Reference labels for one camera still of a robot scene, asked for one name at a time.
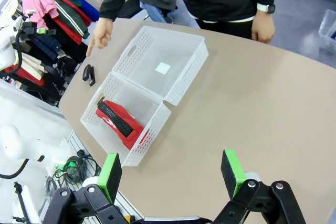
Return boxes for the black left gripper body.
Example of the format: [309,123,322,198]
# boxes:
[20,21,38,36]

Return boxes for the black green finger of the left gripper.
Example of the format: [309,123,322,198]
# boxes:
[36,28,57,37]

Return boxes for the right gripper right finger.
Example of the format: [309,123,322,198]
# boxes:
[212,149,307,224]

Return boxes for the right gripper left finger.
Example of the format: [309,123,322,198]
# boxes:
[43,152,143,224]

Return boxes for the red CAMPUS pencil pouch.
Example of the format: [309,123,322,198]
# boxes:
[94,96,151,152]

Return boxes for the person's right hand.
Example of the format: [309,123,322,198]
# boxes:
[86,18,114,58]

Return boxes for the person's left hand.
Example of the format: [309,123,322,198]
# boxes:
[251,11,277,44]

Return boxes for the navy plaid garment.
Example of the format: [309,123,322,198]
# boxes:
[28,33,63,64]

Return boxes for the black folded garment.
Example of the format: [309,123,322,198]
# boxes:
[43,14,89,63]

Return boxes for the red green striped garment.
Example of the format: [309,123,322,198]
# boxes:
[47,0,92,46]

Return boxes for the beige folded garment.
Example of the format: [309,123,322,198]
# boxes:
[14,51,46,79]

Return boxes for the white basket with long label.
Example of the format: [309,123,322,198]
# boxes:
[80,71,172,167]

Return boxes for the red folded garment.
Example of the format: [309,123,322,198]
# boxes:
[3,65,46,86]

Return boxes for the white power strip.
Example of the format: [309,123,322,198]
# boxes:
[53,159,67,173]

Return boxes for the black stapler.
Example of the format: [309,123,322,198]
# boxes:
[82,63,96,87]

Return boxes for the black small tripod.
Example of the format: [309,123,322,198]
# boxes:
[11,181,30,223]

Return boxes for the white basket with square label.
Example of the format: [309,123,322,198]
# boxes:
[111,25,209,107]

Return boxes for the square white paper label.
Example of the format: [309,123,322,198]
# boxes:
[155,62,172,74]

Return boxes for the light blue fabric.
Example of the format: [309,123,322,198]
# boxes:
[139,0,201,29]

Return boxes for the white wrist watch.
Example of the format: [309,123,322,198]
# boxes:
[256,3,276,15]

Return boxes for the clear plastic storage box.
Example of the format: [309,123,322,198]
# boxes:
[318,8,336,52]

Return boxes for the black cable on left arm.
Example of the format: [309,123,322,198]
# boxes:
[11,30,25,77]

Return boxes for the black cable bundle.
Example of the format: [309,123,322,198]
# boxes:
[43,148,102,191]

